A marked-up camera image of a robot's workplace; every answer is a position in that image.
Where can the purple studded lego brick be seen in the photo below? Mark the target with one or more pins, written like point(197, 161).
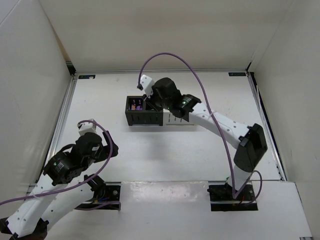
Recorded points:
point(139, 108)

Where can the black double bin container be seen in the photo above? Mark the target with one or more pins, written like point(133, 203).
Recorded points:
point(147, 116)

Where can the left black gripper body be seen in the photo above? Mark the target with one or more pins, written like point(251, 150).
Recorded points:
point(107, 146)

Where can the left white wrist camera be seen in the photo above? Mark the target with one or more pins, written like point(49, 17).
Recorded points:
point(86, 127)

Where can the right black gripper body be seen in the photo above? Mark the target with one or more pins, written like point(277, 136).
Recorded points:
point(152, 101)

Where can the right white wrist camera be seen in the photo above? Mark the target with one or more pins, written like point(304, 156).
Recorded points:
point(145, 84)

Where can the blue label right corner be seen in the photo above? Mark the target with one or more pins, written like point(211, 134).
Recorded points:
point(237, 74)

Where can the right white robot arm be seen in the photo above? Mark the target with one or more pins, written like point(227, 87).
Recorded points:
point(249, 142)

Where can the blue label left corner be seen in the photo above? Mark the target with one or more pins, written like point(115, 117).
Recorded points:
point(87, 77)

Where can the blue label corner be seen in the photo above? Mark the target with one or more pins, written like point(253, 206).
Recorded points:
point(87, 77)
point(237, 74)

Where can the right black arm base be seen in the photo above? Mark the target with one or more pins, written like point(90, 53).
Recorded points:
point(221, 199)

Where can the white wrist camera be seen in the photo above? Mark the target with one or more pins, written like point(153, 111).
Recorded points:
point(86, 127)
point(145, 84)

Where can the white double bin container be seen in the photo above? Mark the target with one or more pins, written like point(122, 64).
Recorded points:
point(170, 120)

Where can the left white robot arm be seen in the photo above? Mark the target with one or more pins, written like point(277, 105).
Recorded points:
point(63, 187)

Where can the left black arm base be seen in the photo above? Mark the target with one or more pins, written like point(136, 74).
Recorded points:
point(108, 198)

